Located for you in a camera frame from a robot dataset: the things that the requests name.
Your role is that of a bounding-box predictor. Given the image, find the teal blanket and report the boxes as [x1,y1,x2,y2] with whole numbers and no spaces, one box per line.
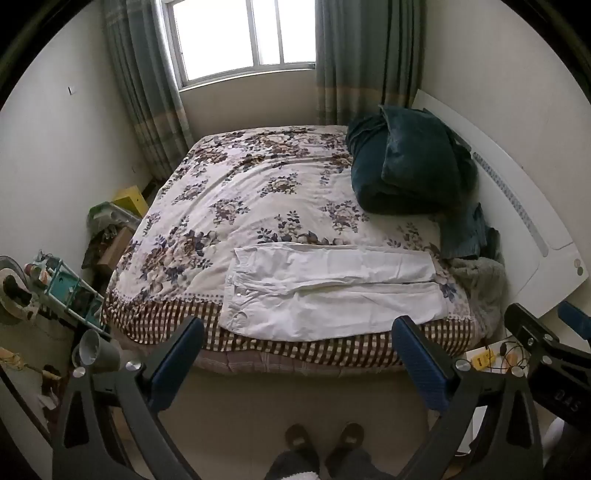
[346,113,480,216]

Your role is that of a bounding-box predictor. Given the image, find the teal storage rack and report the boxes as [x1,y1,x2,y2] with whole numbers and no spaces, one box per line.
[25,257,105,329]

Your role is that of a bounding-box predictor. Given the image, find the dark patterned cloth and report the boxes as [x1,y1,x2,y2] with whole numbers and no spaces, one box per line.
[82,225,117,271]

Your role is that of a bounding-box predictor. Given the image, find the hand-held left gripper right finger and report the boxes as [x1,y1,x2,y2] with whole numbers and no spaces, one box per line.
[392,315,544,480]

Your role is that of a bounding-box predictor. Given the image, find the white pants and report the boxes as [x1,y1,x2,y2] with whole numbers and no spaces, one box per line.
[218,243,448,342]

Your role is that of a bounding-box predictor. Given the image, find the person's right leg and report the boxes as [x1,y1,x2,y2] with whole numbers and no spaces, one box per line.
[324,450,400,480]

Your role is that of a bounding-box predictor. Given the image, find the yellow object with cables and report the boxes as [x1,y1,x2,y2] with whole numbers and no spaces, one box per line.
[463,340,527,376]

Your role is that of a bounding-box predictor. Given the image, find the dark green folded cloth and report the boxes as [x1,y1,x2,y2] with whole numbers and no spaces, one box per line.
[438,202,502,260]

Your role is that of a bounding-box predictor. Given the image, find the grey-green curtain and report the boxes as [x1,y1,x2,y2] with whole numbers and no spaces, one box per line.
[314,0,423,127]
[99,0,195,181]

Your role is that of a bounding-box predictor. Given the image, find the black cable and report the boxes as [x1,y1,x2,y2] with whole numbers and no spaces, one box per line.
[485,340,528,371]

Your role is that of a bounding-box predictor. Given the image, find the window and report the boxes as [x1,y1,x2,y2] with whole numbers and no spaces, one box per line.
[159,0,319,90]

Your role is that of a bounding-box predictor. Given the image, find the grey cup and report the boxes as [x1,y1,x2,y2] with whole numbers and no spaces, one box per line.
[71,329,122,376]

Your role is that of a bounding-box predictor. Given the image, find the teal pillow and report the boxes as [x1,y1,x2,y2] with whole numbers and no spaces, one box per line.
[379,104,465,209]

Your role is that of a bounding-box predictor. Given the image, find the cardboard box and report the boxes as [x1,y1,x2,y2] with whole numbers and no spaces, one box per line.
[96,227,136,274]

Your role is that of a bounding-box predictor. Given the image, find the green plastic bin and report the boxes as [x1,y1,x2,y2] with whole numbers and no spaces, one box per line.
[88,200,143,232]

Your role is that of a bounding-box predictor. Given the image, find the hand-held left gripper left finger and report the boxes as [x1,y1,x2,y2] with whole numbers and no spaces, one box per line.
[52,316,205,480]

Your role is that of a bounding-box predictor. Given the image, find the brown slipper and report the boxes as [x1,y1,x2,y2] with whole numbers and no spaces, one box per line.
[284,424,320,459]
[338,422,366,455]

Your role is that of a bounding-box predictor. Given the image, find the white bed headboard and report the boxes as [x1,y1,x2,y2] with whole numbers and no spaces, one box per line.
[411,89,591,319]

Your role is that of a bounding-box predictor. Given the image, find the grey fuzzy blanket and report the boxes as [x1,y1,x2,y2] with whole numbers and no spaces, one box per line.
[449,256,508,335]

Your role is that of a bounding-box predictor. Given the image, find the floral bed sheet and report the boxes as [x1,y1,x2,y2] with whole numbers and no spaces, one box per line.
[100,126,481,370]

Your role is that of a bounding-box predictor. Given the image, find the wooden stick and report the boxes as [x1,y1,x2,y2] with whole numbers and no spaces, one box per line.
[0,347,62,383]

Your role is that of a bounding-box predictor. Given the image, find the yellow box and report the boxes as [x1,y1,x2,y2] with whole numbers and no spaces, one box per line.
[112,185,149,219]

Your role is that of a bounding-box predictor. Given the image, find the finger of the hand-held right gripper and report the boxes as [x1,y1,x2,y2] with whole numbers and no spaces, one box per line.
[504,303,591,367]
[557,301,591,344]

